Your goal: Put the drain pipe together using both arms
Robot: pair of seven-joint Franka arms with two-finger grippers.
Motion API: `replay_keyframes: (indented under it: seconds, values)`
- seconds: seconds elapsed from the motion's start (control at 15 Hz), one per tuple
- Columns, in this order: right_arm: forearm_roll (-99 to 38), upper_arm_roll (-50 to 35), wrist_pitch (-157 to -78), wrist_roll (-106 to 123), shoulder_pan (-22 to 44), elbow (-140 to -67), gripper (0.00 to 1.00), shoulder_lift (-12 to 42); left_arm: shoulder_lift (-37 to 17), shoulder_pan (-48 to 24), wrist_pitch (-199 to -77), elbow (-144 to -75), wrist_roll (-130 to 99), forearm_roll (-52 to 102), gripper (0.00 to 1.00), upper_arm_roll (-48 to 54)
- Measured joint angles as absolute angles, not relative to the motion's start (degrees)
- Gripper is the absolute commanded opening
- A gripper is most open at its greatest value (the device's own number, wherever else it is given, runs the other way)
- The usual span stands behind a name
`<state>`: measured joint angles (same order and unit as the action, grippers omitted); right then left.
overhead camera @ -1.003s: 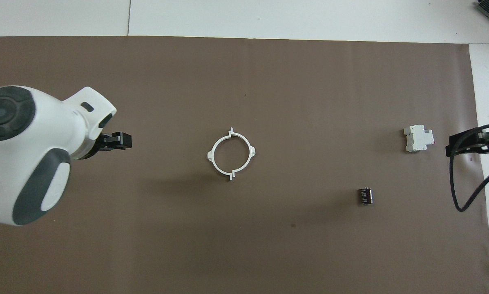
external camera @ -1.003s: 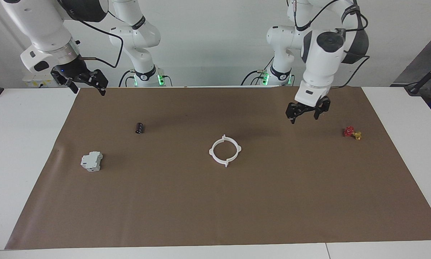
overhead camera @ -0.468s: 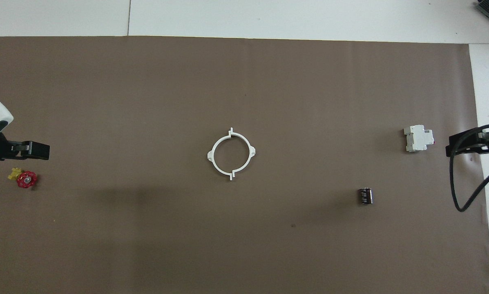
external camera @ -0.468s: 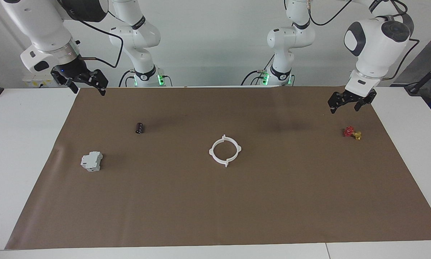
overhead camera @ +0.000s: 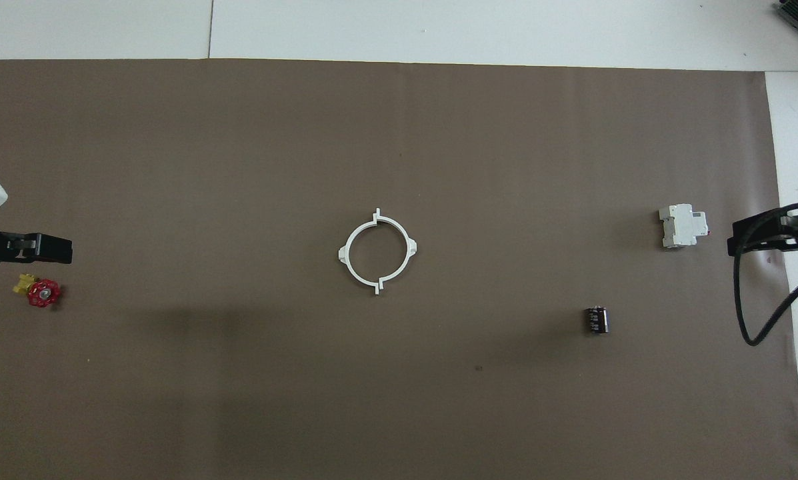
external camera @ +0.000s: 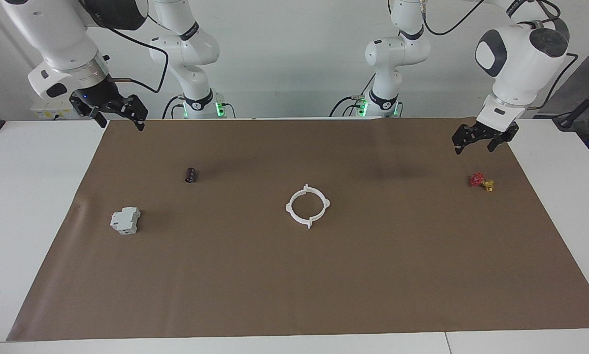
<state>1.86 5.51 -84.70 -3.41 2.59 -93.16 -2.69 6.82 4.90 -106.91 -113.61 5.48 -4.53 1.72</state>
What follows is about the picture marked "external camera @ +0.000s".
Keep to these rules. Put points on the brown table mat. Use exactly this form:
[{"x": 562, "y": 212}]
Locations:
[{"x": 274, "y": 285}]

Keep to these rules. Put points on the white wall socket box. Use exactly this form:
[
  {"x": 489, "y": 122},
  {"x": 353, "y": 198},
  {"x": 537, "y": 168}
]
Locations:
[{"x": 41, "y": 114}]

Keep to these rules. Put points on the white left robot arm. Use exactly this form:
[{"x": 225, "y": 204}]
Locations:
[{"x": 520, "y": 54}]

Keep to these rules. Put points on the white circuit breaker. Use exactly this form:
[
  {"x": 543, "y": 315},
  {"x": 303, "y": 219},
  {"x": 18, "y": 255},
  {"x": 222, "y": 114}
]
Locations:
[{"x": 124, "y": 220}]

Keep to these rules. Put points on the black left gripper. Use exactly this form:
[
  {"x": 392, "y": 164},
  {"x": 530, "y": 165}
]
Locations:
[{"x": 491, "y": 132}]

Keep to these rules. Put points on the black cylindrical capacitor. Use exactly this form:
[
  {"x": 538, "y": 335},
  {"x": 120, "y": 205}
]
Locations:
[{"x": 191, "y": 175}]

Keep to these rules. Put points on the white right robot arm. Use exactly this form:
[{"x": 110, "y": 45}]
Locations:
[{"x": 53, "y": 29}]

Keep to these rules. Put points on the black stand pole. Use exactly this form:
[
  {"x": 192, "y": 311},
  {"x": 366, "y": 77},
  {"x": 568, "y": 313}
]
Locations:
[{"x": 582, "y": 105}]

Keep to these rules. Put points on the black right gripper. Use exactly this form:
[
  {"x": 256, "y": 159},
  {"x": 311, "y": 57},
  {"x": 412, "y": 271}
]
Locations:
[{"x": 100, "y": 96}]

